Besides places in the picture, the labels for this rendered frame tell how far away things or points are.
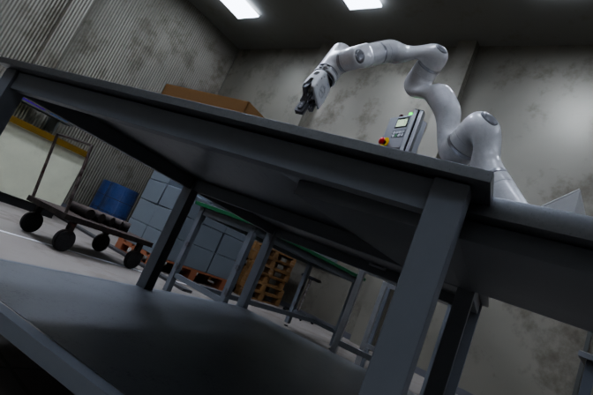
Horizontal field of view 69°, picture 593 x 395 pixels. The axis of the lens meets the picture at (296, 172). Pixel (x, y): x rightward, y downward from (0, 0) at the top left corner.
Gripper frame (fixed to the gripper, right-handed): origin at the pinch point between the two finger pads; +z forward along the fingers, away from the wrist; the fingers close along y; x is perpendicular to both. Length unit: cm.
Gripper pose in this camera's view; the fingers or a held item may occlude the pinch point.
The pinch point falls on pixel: (301, 108)
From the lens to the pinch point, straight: 143.5
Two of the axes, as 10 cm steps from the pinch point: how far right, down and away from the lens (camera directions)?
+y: 2.2, 6.4, 7.3
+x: -8.4, -2.5, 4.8
